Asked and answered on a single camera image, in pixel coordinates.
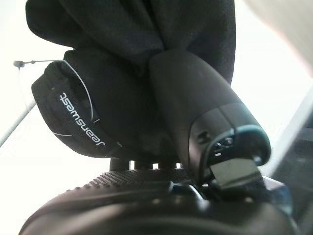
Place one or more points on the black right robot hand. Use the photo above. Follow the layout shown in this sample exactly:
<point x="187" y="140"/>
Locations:
<point x="185" y="102"/>

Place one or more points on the black garment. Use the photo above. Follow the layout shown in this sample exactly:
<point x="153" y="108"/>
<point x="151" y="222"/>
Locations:
<point x="117" y="61"/>

